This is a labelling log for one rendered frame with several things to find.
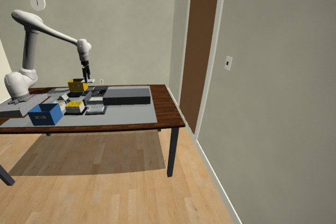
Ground yellow open-top bin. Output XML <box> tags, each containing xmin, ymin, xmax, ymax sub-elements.
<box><xmin>68</xmin><ymin>78</ymin><xmax>88</xmax><ymax>92</ymax></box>

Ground grey bench mat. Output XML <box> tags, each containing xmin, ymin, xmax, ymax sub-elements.
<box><xmin>0</xmin><ymin>86</ymin><xmax>157</xmax><ymax>128</ymax></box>

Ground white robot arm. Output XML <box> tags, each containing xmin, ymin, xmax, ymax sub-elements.
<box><xmin>4</xmin><ymin>10</ymin><xmax>91</xmax><ymax>105</ymax></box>

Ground blue open-top bin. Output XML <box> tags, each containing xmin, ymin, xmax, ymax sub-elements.
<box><xmin>28</xmin><ymin>103</ymin><xmax>63</xmax><ymax>126</ymax></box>

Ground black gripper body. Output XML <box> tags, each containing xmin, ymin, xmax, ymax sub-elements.
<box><xmin>81</xmin><ymin>61</ymin><xmax>89</xmax><ymax>70</ymax></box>

